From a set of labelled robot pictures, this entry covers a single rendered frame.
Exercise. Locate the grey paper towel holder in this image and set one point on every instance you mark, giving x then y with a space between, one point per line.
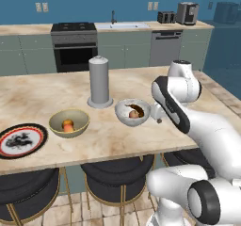
99 82

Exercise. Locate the black toaster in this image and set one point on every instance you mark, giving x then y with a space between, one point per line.
166 17

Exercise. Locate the white sink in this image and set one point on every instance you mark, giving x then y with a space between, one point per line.
122 25

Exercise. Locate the grey dishwasher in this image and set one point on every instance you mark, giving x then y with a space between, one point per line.
165 47

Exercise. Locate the white bowl brown inside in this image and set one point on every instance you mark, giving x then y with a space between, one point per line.
124 113

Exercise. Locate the black stool gold legs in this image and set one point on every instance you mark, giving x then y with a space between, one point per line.
188 157
28 189
116 176

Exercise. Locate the plate with black red rim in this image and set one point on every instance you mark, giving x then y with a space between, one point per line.
21 140

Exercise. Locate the dark tap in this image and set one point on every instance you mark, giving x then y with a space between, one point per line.
113 17

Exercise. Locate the orange peach fruit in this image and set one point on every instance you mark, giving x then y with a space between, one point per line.
68 125

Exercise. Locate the dark blue box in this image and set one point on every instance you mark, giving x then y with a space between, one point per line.
227 13

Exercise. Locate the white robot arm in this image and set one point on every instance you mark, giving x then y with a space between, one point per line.
216 135

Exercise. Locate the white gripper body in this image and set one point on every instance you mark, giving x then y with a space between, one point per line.
157 112

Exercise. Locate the grey green base cupboards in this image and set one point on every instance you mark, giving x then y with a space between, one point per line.
26 55
196 49
124 49

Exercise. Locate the black and steel oven range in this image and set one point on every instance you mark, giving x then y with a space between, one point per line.
74 46

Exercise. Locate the white wall socket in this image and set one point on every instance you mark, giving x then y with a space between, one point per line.
150 6
155 6
38 7
45 7
210 5

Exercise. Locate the grey coffee machine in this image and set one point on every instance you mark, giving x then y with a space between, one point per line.
187 13

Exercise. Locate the pale peach fruit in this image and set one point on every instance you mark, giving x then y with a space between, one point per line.
134 114

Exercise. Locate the olive green bowl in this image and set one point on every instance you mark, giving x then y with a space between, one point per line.
78 123

